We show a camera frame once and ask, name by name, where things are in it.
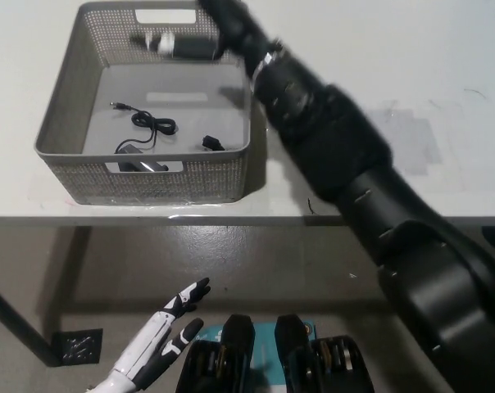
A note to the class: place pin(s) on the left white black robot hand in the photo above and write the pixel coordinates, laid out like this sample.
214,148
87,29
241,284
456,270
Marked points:
153,335

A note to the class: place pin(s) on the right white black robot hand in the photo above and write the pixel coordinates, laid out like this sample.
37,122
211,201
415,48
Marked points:
235,28

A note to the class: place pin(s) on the black floor tape square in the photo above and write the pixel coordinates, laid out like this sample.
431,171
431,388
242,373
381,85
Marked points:
77,346

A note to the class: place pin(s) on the grey perforated plastic basket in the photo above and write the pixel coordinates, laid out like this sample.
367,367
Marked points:
157,184

